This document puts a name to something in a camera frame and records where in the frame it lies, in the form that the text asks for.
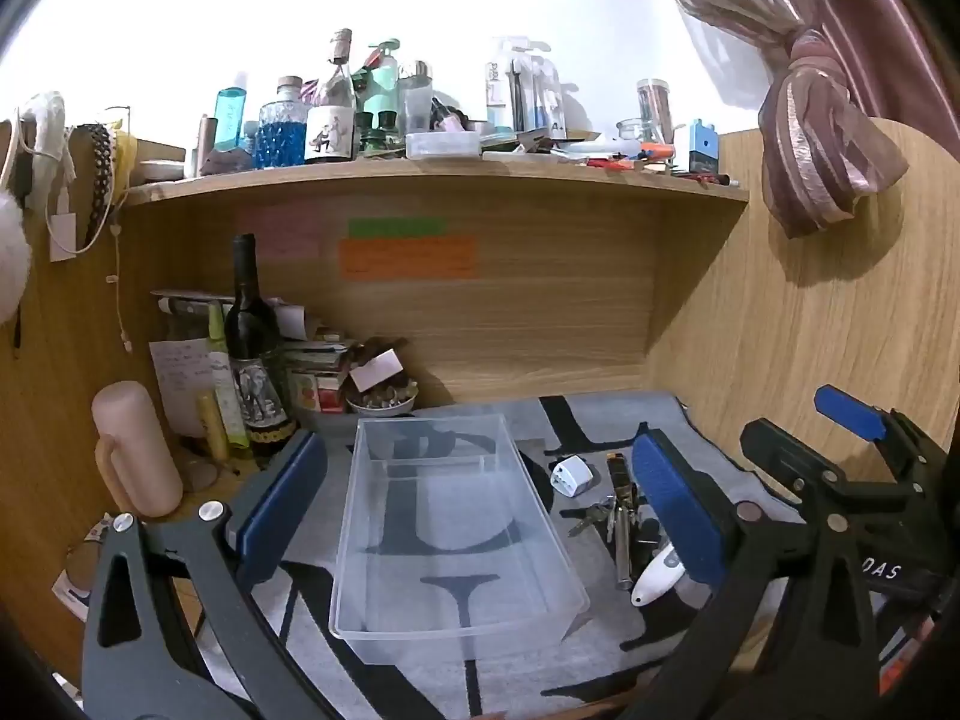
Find blue glass bottle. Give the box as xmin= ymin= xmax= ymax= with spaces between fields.
xmin=257 ymin=76 xmax=308 ymax=170

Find blue cartoon sticker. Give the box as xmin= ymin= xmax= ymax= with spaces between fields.
xmin=52 ymin=517 xmax=107 ymax=620

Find green sticky note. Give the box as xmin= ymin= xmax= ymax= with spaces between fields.
xmin=348 ymin=218 xmax=446 ymax=237

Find white handheld facial device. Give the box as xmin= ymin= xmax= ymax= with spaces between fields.
xmin=630 ymin=540 xmax=687 ymax=608

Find bunch of keys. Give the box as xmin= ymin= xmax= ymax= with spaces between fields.
xmin=568 ymin=495 xmax=617 ymax=541

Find pink sticky note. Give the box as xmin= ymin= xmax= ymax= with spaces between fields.
xmin=238 ymin=210 xmax=322 ymax=260

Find green pump bottle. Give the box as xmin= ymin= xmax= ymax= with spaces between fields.
xmin=362 ymin=39 xmax=401 ymax=136

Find clear plastic storage box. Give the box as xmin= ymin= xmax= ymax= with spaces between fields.
xmin=328 ymin=412 xmax=591 ymax=667

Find white card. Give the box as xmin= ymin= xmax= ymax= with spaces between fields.
xmin=349 ymin=349 xmax=404 ymax=392

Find grey mat with black letters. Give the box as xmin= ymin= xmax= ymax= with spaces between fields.
xmin=202 ymin=390 xmax=751 ymax=720

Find pink striped curtain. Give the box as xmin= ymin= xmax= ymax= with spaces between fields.
xmin=634 ymin=0 xmax=960 ymax=241

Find dark wine bottle elephant label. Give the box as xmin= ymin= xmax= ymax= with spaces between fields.
xmin=223 ymin=234 xmax=298 ymax=466

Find toothbrush pack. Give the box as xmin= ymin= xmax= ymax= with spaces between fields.
xmin=486 ymin=36 xmax=527 ymax=132
xmin=525 ymin=52 xmax=565 ymax=139

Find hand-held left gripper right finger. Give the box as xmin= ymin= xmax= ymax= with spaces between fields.
xmin=622 ymin=431 xmax=878 ymax=720

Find white bowl of stones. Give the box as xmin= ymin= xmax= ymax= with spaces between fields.
xmin=345 ymin=381 xmax=419 ymax=417

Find white charger with cable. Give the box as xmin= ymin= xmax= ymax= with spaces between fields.
xmin=45 ymin=142 xmax=80 ymax=262

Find yellow tube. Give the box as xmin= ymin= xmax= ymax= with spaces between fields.
xmin=196 ymin=392 xmax=230 ymax=464

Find silver metal tube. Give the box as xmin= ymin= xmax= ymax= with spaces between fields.
xmin=609 ymin=453 xmax=640 ymax=591

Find corked clear bottle with label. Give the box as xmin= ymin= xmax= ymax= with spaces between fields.
xmin=304 ymin=28 xmax=355 ymax=164

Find white travel adapter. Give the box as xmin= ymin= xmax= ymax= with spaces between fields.
xmin=550 ymin=454 xmax=595 ymax=496

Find handwritten note paper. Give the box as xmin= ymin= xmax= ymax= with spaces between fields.
xmin=148 ymin=337 xmax=215 ymax=437

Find green mini binoculars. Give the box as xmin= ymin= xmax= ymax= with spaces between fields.
xmin=358 ymin=111 xmax=401 ymax=158

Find clear jar with lid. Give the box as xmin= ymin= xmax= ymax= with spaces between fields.
xmin=636 ymin=79 xmax=671 ymax=143

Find wooden shelf board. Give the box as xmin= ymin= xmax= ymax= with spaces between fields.
xmin=124 ymin=163 xmax=751 ymax=206

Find blue box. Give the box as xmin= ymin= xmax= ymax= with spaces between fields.
xmin=688 ymin=118 xmax=721 ymax=175

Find teal plastic bottle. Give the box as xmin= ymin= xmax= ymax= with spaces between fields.
xmin=216 ymin=73 xmax=248 ymax=152

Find clear bottle with silver cap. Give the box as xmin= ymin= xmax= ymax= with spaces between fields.
xmin=397 ymin=60 xmax=434 ymax=136

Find small clear plastic case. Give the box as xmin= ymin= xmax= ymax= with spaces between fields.
xmin=405 ymin=131 xmax=482 ymax=161

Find stack of books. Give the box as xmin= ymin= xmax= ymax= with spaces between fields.
xmin=281 ymin=330 xmax=358 ymax=413

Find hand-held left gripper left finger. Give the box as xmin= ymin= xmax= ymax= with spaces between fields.
xmin=81 ymin=429 xmax=331 ymax=720

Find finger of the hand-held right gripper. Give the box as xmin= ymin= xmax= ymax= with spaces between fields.
xmin=816 ymin=385 xmax=937 ymax=466
xmin=739 ymin=420 xmax=854 ymax=520

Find beaded headband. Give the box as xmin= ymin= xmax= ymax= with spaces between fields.
xmin=81 ymin=124 xmax=118 ymax=248

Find orange sticky note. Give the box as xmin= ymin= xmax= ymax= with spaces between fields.
xmin=339 ymin=237 xmax=479 ymax=282

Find pale plastic mug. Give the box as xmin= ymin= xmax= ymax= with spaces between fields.
xmin=91 ymin=381 xmax=185 ymax=518

